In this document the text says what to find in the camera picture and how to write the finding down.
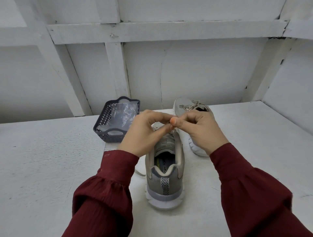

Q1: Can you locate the person's left forearm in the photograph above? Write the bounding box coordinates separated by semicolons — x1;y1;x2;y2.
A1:
62;149;140;237

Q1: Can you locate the clear plastic bag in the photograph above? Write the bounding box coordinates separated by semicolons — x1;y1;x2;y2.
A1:
100;101;139;135

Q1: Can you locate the grey mesh shoe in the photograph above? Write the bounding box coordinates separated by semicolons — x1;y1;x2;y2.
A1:
173;97;214;157
145;128;186;211

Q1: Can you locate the person's right hand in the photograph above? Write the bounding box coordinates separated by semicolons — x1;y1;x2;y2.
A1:
170;109;230;156

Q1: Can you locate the person's right forearm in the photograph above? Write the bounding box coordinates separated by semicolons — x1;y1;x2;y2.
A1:
210;143;313;237

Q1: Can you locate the dark plastic lattice basket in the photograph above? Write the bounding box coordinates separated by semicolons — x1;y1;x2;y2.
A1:
93;96;142;143

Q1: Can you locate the grey shoelace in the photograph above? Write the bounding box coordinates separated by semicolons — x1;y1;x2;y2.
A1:
178;101;208;112
134;119;169;177

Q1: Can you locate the person's left hand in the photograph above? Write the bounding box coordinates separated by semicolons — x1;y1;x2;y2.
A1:
117;110;179;158

